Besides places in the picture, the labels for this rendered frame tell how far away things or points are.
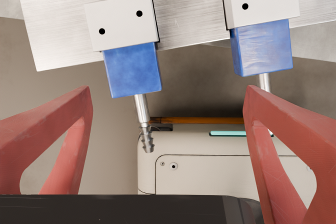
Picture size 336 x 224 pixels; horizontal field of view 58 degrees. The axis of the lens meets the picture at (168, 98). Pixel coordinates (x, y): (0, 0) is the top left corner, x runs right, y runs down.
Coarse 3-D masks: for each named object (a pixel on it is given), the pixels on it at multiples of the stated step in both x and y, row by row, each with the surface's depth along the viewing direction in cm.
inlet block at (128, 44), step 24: (120, 0) 22; (144, 0) 22; (96, 24) 23; (120, 24) 23; (144, 24) 23; (96, 48) 23; (120, 48) 24; (144, 48) 24; (120, 72) 25; (144, 72) 25; (120, 96) 25; (144, 96) 26; (144, 120) 26; (144, 144) 27
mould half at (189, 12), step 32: (32, 0) 25; (64, 0) 25; (96, 0) 25; (160, 0) 25; (192, 0) 25; (320, 0) 25; (32, 32) 25; (64, 32) 25; (160, 32) 25; (192, 32) 25; (224, 32) 25; (64, 64) 26
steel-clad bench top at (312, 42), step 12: (0, 0) 30; (12, 0) 30; (0, 12) 30; (12, 12) 30; (324, 24) 31; (300, 36) 31; (312, 36) 31; (324, 36) 31; (300, 48) 31; (312, 48) 31; (324, 48) 31; (324, 60) 31
